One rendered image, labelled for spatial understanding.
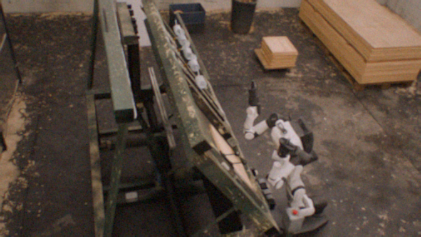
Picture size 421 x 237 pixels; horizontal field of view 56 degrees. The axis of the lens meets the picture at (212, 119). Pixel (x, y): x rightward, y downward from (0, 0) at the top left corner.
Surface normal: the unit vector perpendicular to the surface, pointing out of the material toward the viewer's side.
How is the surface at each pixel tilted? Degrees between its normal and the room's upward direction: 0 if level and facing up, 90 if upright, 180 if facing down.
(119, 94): 0
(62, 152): 0
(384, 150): 0
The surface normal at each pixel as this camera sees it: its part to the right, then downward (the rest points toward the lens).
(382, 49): 0.23, 0.63
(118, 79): 0.08, -0.77
